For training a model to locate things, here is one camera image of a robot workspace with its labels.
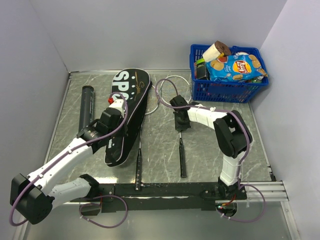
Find black shuttlecock tube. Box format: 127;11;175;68
78;85;95;131

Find white badminton racket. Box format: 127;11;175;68
159;75;192;179
135;84;159;191

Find black racket bag SPORT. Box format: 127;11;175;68
103;67;153;167

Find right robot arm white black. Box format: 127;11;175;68
169;95;252;199

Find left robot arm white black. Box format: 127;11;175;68
9;107;128;227

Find blue plastic basket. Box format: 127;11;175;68
189;44;269;103

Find black green box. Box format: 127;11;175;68
194;58;210;80

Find cream brown snack package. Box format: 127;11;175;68
202;40;232;62

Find blue chips bag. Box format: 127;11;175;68
206;54;268;82

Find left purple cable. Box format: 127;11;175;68
8;91;130;227

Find purple cable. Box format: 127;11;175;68
154;78;266;223
8;91;130;227

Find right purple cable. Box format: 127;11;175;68
154;78;266;223

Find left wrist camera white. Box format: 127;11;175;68
108;97;125;116

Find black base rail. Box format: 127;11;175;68
68;182;248;213

